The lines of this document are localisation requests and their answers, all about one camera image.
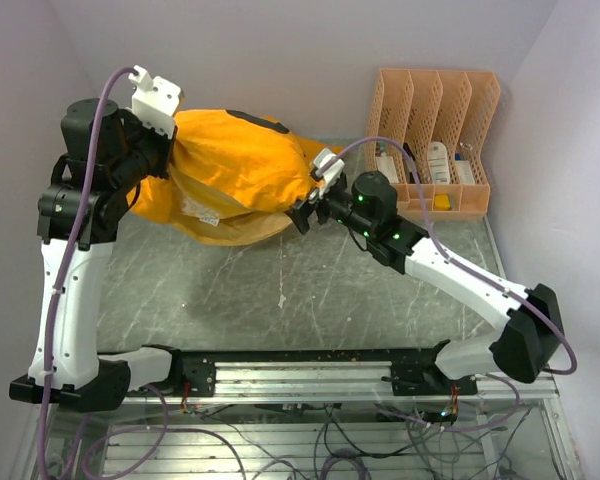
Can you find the white tube in organizer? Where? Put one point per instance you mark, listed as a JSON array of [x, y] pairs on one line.
[[438, 162]]

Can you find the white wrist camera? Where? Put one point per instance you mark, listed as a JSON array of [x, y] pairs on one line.
[[327, 169], [155, 97]]

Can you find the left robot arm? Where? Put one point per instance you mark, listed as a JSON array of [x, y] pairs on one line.
[[93, 186]]

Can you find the aluminium mounting rail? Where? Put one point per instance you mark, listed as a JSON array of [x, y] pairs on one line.
[[262, 382]]

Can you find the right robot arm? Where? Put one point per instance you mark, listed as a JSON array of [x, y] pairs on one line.
[[526, 322]]

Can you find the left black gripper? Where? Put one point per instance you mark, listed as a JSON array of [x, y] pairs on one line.
[[133, 124]]

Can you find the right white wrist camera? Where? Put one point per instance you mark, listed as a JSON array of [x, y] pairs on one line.
[[327, 169]]

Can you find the peach plastic file organizer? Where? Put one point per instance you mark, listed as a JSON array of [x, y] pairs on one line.
[[421, 106]]

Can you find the yellow block in organizer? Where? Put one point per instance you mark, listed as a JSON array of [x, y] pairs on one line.
[[442, 202]]

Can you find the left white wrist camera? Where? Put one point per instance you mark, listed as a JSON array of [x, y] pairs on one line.
[[155, 97]]

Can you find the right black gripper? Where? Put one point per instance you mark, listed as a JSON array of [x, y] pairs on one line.
[[300, 214]]

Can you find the black item in organizer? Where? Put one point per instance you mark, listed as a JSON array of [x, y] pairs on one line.
[[410, 164]]

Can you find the orange Mickey Mouse pillowcase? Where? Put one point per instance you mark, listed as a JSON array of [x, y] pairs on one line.
[[232, 178]]

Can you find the red white box in organizer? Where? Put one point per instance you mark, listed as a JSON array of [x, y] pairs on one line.
[[385, 163]]

